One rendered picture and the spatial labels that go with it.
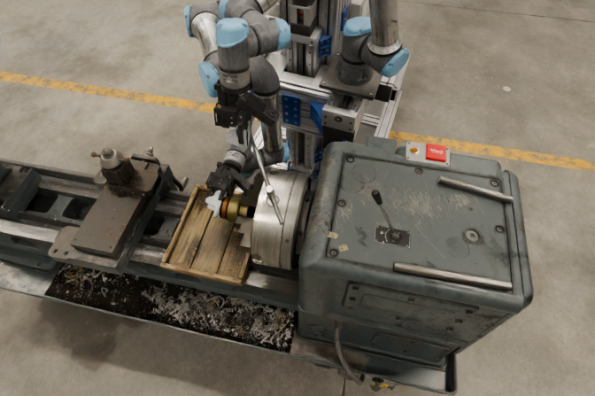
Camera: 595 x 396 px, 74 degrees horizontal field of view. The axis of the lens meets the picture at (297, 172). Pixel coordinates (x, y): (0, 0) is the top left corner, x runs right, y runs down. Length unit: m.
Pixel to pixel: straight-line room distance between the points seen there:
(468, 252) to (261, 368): 1.41
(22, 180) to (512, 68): 3.58
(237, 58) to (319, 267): 0.56
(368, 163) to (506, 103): 2.47
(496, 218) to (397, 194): 0.27
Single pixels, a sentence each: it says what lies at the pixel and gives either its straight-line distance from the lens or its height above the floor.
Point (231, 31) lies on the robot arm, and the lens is 0.94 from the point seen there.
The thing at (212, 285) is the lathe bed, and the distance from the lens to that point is 1.61.
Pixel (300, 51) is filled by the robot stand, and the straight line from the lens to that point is 1.76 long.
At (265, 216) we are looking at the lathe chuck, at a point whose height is 1.22.
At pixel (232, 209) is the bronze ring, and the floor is 1.12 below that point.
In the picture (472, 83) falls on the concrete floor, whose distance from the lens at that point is 3.65.
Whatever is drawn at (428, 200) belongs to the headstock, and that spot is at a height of 1.25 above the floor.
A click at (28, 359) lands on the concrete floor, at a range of 2.65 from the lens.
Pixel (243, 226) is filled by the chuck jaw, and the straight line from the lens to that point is 1.26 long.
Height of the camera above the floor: 2.20
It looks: 54 degrees down
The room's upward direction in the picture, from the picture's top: 1 degrees counter-clockwise
